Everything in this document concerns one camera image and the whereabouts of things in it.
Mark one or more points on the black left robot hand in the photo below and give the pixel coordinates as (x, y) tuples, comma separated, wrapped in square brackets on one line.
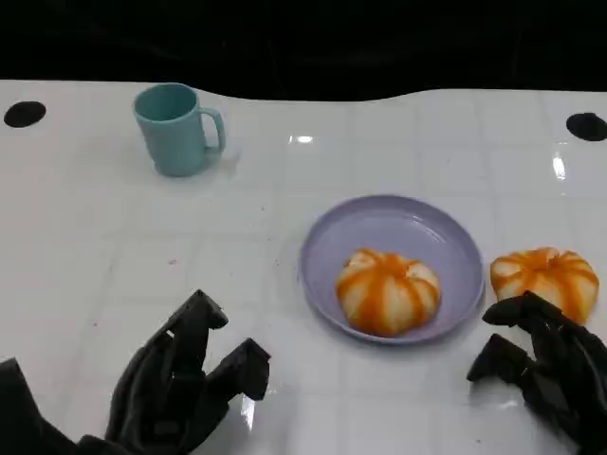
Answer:
[(161, 403)]

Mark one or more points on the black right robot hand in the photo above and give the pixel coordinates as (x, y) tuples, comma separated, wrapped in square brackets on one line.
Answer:
[(569, 379)]

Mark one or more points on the orange and white bread roll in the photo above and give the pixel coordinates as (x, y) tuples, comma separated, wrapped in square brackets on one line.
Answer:
[(545, 279), (389, 294)]

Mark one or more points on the lilac plate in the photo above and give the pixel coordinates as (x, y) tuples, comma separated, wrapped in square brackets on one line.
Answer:
[(379, 227)]

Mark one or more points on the black round table hole cover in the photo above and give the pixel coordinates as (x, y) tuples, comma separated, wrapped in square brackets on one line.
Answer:
[(24, 114), (588, 127)]

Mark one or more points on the pale green mug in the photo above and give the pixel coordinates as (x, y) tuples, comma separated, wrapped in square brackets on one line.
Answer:
[(173, 137)]

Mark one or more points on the black backdrop cloth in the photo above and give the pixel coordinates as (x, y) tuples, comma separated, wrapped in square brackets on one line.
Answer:
[(303, 42)]

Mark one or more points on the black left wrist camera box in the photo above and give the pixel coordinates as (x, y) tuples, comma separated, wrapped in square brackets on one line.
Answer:
[(23, 417)]

